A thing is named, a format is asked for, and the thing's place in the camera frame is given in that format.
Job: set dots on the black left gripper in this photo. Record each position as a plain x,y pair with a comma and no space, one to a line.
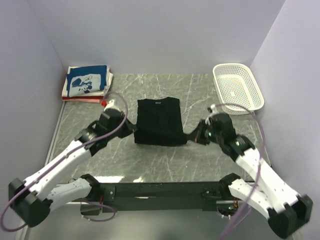
129,128

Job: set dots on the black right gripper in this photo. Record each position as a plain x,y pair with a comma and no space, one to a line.
198,137

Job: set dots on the black t shirt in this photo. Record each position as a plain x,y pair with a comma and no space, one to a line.
159,123

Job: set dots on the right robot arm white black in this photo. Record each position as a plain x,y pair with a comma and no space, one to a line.
285,210

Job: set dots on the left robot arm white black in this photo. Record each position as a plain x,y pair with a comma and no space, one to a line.
35,197

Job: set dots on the pink folded shirt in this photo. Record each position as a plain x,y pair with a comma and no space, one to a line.
91,99

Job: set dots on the red folded shirt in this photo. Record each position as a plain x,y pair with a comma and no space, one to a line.
68,99

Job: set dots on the white perforated plastic basket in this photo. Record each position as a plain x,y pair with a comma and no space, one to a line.
237,89

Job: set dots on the blue cartoon print folded shirt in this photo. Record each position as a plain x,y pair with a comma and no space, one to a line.
86,80

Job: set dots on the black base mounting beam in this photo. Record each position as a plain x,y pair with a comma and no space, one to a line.
144,196

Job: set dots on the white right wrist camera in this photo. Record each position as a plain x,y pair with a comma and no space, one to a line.
213,110

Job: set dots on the aluminium table edge rail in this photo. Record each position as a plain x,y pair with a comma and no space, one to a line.
53,140

